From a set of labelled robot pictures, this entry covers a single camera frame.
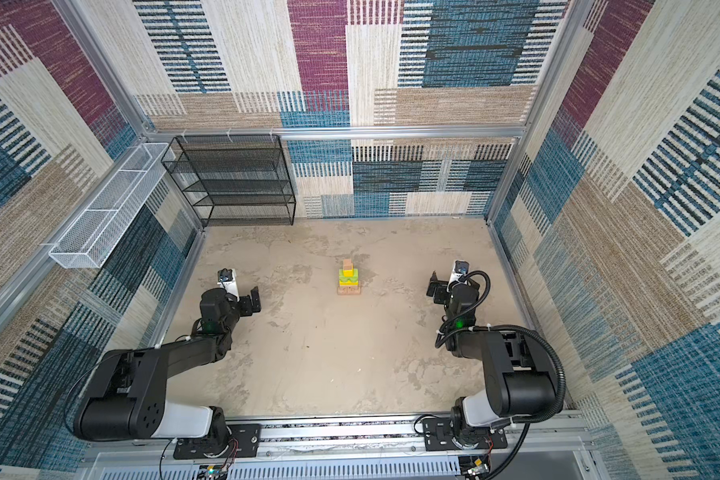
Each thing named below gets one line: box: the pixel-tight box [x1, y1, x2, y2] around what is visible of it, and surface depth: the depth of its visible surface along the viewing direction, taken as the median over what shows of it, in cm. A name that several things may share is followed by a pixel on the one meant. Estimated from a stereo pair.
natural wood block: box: [337, 285, 361, 295], surface depth 101 cm
